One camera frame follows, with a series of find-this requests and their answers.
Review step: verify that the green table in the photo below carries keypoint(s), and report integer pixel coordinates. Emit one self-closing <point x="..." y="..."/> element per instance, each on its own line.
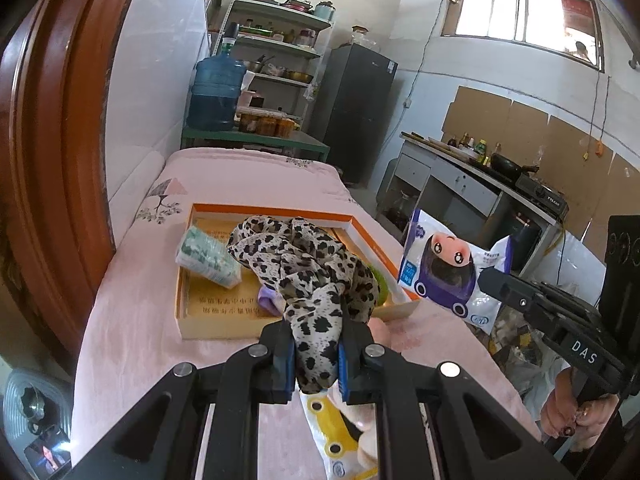
<point x="310" y="144"/>

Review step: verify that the leopard print scarf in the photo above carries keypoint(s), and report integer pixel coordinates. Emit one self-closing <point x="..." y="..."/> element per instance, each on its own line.
<point x="310" y="280"/>

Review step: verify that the yellow wet wipes packet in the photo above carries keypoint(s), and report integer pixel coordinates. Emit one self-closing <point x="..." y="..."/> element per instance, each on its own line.
<point x="327" y="425"/>

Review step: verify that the window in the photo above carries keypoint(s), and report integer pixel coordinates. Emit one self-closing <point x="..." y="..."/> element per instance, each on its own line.
<point x="500" y="10"/>

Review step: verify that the row of sauce bottles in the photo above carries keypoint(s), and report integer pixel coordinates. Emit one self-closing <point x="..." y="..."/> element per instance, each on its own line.
<point x="480" y="147"/>

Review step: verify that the glass jar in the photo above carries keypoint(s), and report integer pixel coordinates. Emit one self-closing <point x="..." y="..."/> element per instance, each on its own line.
<point x="361" y="37"/>

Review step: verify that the cardboard wall sheets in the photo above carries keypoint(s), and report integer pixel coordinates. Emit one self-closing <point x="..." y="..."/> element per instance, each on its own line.
<point x="530" y="125"/>

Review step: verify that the gas stove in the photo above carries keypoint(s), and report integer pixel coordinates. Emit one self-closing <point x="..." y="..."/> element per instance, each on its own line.
<point x="542" y="195"/>

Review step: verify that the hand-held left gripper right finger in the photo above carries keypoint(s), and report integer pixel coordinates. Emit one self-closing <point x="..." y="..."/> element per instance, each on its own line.
<point x="342" y="370"/>

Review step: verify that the blue water jug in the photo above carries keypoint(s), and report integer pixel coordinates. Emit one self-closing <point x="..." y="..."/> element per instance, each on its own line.
<point x="215" y="95"/>

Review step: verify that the teal pot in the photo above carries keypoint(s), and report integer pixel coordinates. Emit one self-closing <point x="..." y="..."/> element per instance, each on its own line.
<point x="324" y="11"/>

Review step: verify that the white metal shelf rack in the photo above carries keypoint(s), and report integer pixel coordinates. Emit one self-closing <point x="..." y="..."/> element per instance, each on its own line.
<point x="280" y="12"/>

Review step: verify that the orange rimmed cardboard box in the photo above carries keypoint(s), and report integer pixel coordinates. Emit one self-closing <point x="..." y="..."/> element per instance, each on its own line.
<point x="215" y="310"/>

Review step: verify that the red lidded pot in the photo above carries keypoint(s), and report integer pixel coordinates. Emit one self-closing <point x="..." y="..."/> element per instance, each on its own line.
<point x="299" y="6"/>

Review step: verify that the phone with lit screen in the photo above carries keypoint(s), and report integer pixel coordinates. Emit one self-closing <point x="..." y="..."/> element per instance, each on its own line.
<point x="47" y="452"/>

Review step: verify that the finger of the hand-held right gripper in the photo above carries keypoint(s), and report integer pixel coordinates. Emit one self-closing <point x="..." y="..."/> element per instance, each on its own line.
<point x="520" y="300"/>

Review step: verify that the dark grey refrigerator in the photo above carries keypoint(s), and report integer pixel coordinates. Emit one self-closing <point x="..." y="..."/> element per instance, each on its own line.
<point x="357" y="110"/>

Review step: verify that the person's right hand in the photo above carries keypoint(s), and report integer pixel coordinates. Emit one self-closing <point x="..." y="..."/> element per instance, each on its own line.
<point x="555" y="405"/>

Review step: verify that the beige bunny plush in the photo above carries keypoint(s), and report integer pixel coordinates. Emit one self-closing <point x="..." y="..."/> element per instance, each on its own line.
<point x="365" y="440"/>

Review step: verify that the green floral tissue pack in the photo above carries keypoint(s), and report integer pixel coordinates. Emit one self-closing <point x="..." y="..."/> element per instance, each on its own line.
<point x="205" y="257"/>

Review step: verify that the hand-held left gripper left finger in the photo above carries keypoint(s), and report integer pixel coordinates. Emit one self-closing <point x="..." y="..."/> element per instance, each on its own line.
<point x="282" y="375"/>

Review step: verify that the row of food jars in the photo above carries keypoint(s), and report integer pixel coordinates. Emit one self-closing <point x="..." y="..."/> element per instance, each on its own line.
<point x="265" y="124"/>

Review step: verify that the purple wet wipes packet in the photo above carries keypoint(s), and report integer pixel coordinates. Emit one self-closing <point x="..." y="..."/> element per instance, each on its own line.
<point x="445" y="265"/>

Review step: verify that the black wok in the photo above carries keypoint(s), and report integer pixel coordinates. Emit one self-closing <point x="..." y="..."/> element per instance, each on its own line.
<point x="505" y="162"/>

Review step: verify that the brown wooden door frame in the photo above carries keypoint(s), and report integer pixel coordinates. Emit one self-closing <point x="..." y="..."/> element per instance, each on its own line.
<point x="45" y="160"/>

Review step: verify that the white desk with drawers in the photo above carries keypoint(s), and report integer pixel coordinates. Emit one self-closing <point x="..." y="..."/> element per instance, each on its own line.
<point x="450" y="177"/>

